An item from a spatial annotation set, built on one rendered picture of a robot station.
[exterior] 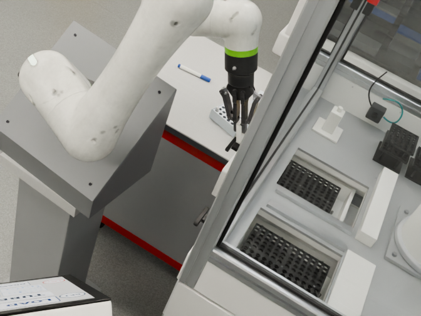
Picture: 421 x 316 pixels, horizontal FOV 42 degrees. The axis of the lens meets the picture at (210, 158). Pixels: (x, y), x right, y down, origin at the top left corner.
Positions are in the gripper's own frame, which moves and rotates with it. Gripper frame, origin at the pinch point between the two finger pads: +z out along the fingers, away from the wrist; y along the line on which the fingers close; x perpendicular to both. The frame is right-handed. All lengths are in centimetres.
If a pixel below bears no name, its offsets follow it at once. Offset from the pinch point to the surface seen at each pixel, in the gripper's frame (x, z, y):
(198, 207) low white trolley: -8.1, 42.2, 19.5
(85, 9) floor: -155, 35, 177
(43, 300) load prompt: 90, -21, -5
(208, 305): 58, 8, -17
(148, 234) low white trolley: -8, 64, 43
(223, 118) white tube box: -20.3, 9.5, 14.9
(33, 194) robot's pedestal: 38, 13, 51
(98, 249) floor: -2, 76, 66
